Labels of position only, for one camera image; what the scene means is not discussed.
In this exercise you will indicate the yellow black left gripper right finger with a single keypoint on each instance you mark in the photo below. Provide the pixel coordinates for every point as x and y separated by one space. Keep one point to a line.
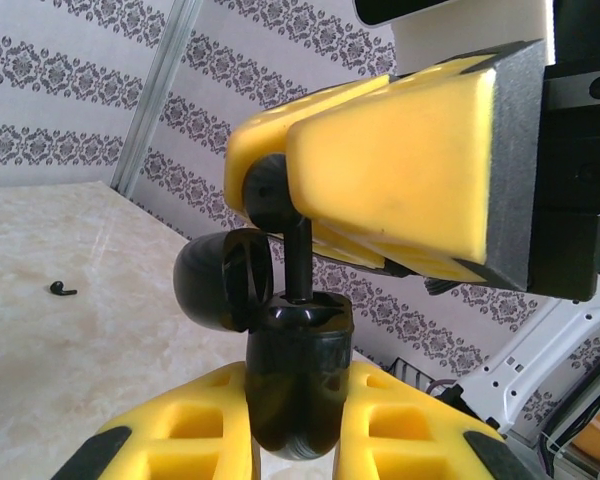
410 430

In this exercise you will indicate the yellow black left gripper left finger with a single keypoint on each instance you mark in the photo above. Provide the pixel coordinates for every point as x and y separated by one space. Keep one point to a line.
180 425

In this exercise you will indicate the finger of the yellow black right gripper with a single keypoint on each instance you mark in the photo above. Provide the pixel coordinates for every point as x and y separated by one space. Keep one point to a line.
320 102
405 170

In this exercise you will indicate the black earbud charging case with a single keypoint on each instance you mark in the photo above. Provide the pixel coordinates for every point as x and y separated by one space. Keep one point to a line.
295 400

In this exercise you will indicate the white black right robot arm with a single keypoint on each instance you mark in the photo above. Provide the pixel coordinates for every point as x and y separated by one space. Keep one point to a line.
545 350

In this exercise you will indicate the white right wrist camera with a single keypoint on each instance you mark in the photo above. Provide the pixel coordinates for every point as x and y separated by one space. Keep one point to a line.
430 15

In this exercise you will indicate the aluminium frame post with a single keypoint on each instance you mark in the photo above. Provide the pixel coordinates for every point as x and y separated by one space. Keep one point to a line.
155 90

